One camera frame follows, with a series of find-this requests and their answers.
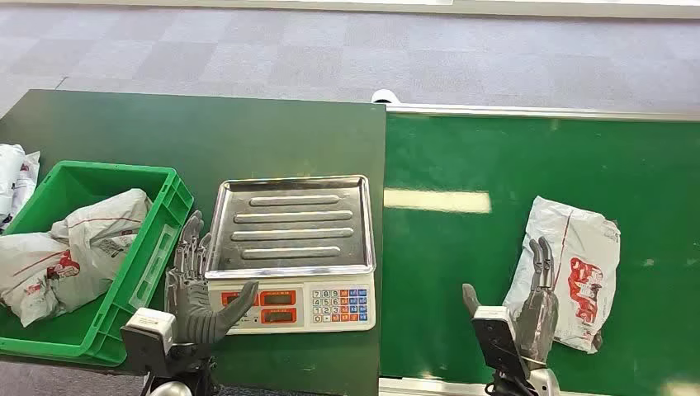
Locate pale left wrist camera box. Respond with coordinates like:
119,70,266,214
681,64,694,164
121,307,179,378

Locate green plastic crate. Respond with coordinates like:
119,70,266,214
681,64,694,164
0,159,195,368

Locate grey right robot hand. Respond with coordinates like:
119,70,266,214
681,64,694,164
461,236,560,366

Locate green conveyor belt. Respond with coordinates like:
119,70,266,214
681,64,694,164
378,102,700,396

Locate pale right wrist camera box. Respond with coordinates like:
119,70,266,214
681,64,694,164
471,305,532,380

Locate white round roller end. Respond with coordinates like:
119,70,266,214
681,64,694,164
371,88,402,106

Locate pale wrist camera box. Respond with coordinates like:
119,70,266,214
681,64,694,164
121,307,179,378
471,305,532,380

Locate white plastic mailer bag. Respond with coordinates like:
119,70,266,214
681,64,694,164
1,151,41,232
0,144,26,219

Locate steel scale pan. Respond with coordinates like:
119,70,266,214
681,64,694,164
205,174,377,281

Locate white electronic scale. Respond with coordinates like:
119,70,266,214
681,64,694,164
206,270,377,336

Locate white package with red logo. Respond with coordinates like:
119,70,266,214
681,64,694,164
0,232,83,328
502,196,622,356
49,188,154,314

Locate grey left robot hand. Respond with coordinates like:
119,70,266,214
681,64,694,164
165,210,260,347

